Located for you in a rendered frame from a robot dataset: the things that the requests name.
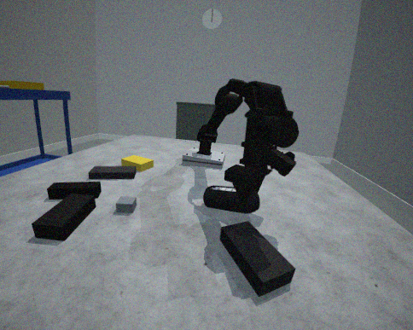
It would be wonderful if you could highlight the dark grey controller unit with rocker switches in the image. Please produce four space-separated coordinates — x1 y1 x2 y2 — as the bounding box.
203 186 260 214

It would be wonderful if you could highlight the yellow rectangular block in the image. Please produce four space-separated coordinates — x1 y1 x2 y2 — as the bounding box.
121 155 154 172

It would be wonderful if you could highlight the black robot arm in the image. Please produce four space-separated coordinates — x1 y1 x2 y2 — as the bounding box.
197 78 299 176

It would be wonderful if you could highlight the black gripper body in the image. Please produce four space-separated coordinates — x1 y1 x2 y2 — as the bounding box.
224 138 274 188

